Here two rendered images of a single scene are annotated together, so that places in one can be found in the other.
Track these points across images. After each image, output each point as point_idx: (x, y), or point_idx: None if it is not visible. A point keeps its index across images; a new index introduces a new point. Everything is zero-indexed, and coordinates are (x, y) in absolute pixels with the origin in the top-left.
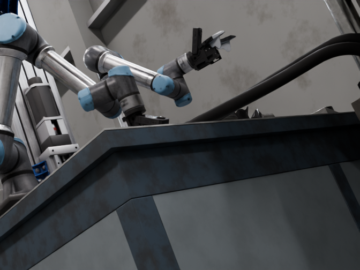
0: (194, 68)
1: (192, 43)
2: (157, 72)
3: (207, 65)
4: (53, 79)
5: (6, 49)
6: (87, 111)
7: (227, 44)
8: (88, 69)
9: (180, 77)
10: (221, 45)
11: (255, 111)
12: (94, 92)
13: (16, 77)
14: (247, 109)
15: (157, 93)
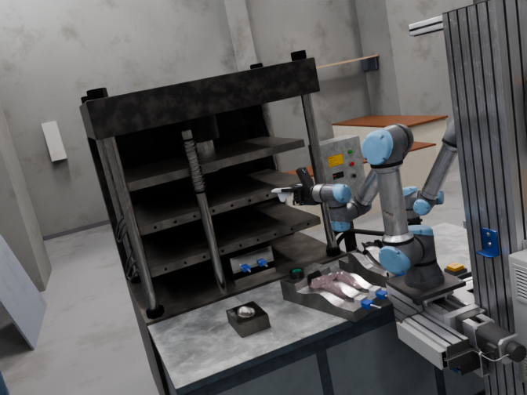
0: (317, 201)
1: (311, 179)
2: (349, 187)
3: (306, 204)
4: (456, 138)
5: None
6: (441, 204)
7: (281, 195)
8: (412, 145)
9: None
10: (286, 193)
11: (357, 247)
12: None
13: None
14: (362, 244)
15: (368, 209)
